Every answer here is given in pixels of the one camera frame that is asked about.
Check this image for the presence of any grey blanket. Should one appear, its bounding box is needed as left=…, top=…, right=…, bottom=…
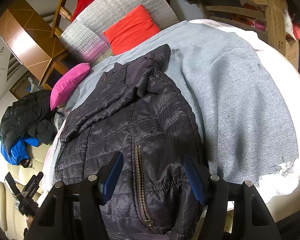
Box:
left=65, top=20, right=298, bottom=188

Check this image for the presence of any cardboard box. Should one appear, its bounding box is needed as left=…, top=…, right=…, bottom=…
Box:
left=281, top=34, right=300, bottom=70

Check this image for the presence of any silver foil insulation mat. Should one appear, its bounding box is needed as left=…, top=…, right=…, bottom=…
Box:
left=61, top=0, right=180, bottom=64

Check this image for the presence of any dark quilted jacket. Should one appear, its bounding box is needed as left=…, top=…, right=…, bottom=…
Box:
left=54, top=44, right=208, bottom=240

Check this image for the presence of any red pillow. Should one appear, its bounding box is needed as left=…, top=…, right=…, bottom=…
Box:
left=104, top=4, right=162, bottom=55

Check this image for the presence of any black down jacket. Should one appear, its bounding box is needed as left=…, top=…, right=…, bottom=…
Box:
left=0, top=90, right=58, bottom=153

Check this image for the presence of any blue jacket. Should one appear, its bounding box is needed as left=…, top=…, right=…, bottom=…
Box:
left=0, top=135, right=43, bottom=167

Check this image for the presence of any wooden cabinet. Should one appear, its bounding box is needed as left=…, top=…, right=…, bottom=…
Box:
left=0, top=0, right=68, bottom=87

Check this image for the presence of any pink pillow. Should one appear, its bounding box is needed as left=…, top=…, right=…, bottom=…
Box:
left=50, top=63, right=91, bottom=111

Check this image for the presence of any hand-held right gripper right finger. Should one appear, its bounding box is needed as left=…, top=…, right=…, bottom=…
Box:
left=184, top=154, right=282, bottom=240

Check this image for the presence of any beige leather sofa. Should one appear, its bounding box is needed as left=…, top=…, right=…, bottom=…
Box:
left=0, top=140, right=56, bottom=238

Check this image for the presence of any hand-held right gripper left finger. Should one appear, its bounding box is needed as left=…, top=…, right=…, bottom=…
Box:
left=26, top=151, right=124, bottom=240

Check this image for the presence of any wooden table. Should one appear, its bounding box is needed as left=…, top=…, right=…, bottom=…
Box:
left=169, top=0, right=300, bottom=58

